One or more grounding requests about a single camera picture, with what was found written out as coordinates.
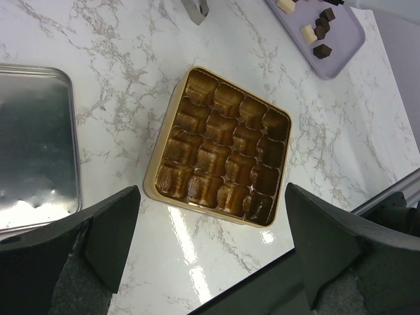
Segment silver tin lid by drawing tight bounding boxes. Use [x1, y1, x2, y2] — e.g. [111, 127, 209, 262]
[1, 64, 82, 235]

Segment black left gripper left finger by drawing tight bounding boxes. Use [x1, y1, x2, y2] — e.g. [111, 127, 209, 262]
[1, 186, 140, 314]

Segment lavender plastic tray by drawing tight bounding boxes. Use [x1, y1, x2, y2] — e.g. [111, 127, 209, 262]
[267, 1, 366, 79]

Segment white square chocolate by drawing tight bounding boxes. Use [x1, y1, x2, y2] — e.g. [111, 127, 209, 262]
[276, 0, 295, 14]

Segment white ridged chocolate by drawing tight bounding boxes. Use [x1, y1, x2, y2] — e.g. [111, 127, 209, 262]
[301, 24, 318, 45]

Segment dark square chocolate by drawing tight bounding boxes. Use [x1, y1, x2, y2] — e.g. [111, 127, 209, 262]
[312, 44, 332, 60]

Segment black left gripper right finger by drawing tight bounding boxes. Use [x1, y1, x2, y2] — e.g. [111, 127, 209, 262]
[285, 183, 419, 314]

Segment metal tongs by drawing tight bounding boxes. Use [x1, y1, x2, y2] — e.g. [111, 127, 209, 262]
[181, 0, 209, 26]

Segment dark chocolate cube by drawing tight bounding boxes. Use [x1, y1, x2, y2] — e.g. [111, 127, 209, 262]
[314, 26, 330, 40]

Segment gold chocolate tin box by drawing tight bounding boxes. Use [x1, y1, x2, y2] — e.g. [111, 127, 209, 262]
[144, 66, 292, 228]

